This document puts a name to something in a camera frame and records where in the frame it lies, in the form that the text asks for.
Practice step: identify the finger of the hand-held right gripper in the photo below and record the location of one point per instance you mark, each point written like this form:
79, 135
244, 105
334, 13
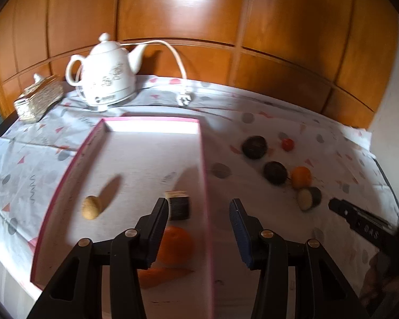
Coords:
354, 217

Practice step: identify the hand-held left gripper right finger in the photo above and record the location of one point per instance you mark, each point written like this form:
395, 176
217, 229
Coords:
238, 220

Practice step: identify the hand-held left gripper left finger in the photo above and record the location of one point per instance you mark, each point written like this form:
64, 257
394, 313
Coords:
162, 217

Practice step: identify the cut eggplant piece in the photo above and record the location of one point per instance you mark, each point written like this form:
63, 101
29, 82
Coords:
179, 207
308, 198

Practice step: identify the pink rimmed white tray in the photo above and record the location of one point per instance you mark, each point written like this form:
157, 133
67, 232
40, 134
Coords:
136, 159

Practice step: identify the large orange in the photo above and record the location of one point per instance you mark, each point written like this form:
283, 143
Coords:
176, 244

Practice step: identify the orange carrot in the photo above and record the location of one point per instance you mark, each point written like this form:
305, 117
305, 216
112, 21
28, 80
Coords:
159, 275

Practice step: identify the dark purple round fruit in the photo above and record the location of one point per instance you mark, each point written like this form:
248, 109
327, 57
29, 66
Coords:
254, 147
275, 172

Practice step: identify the small orange tangerine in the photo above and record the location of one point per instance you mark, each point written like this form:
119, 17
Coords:
301, 177

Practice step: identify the potato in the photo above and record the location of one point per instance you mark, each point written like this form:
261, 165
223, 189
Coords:
91, 208

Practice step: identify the red cherry tomato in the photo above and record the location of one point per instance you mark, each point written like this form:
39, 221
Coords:
288, 144

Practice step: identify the patterned white tablecloth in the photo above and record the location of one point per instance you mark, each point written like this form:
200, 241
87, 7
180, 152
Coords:
252, 119

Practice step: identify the white ceramic electric kettle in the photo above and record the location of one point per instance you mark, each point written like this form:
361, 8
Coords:
111, 73

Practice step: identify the gold ornate tissue box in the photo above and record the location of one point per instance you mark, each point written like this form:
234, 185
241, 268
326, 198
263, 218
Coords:
38, 101

